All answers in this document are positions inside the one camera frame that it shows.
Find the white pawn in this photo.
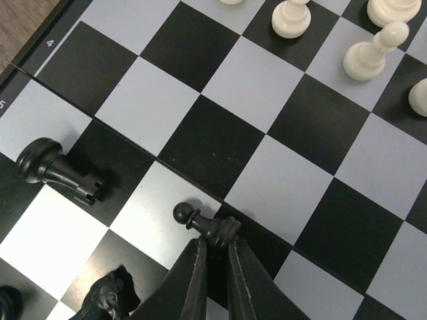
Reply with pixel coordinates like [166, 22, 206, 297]
[343, 21, 410, 81]
[272, 0, 312, 39]
[408, 78, 427, 117]

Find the black and silver chessboard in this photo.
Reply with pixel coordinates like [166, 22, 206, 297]
[1, 1, 426, 319]

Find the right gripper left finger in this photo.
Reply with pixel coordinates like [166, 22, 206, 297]
[130, 237, 207, 320]

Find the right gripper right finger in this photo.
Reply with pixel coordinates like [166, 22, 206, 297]
[227, 238, 308, 320]

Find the white knight left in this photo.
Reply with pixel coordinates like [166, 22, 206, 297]
[366, 0, 422, 27]

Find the white rook left corner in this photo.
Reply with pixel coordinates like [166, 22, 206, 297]
[220, 0, 244, 5]

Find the black back row piece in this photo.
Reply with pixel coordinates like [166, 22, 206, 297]
[1, 285, 23, 320]

